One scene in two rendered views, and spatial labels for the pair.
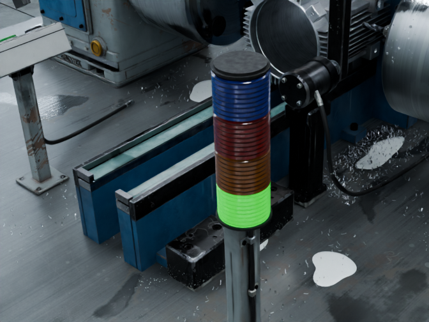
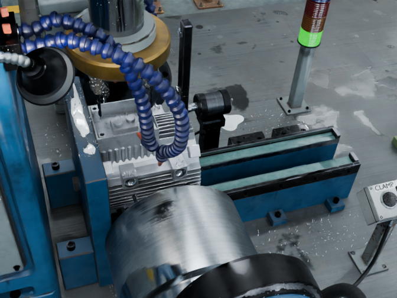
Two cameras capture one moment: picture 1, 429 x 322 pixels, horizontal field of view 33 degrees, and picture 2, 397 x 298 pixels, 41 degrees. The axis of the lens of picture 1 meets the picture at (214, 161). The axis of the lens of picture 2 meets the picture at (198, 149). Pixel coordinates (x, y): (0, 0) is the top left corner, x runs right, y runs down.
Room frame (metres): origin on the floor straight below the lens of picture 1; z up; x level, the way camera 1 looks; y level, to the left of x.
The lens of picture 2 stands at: (1.94, 0.22, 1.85)
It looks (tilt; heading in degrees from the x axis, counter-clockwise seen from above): 45 degrees down; 204
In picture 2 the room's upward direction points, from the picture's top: 5 degrees clockwise
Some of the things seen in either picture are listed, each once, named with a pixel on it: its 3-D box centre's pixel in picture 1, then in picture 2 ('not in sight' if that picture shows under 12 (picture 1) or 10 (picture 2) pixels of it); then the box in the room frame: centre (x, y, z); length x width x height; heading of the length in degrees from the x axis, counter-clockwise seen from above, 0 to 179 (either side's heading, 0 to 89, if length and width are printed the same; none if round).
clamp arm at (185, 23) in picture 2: (339, 2); (184, 72); (1.08, -0.20, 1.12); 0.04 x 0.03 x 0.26; 135
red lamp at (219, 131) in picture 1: (242, 127); (317, 5); (0.67, -0.03, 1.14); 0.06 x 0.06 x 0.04
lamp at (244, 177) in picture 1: (242, 163); (313, 19); (0.67, -0.03, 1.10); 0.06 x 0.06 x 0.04
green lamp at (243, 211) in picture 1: (243, 197); (310, 34); (0.67, -0.03, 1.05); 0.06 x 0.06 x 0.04
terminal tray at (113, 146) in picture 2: not in sight; (123, 130); (1.29, -0.23, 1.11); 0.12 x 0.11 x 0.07; 135
